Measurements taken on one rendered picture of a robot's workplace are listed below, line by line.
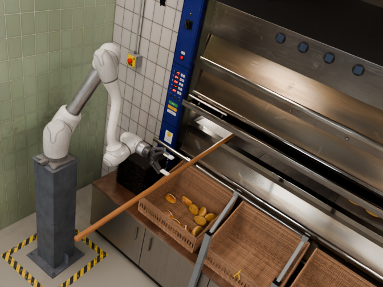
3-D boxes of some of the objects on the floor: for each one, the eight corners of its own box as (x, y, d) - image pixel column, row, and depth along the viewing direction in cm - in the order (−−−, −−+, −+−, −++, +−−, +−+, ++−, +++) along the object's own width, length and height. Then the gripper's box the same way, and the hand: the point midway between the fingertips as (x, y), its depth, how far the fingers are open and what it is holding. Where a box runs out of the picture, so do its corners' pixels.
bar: (137, 245, 333) (156, 135, 269) (258, 347, 279) (319, 240, 214) (110, 265, 311) (123, 151, 246) (236, 380, 256) (297, 272, 192)
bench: (133, 203, 375) (139, 156, 343) (369, 386, 271) (411, 344, 239) (86, 232, 334) (90, 182, 302) (344, 460, 231) (390, 421, 199)
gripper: (153, 133, 243) (178, 149, 234) (147, 163, 257) (171, 179, 248) (145, 137, 238) (170, 153, 229) (139, 168, 251) (164, 184, 243)
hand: (170, 166), depth 239 cm, fingers open, 13 cm apart
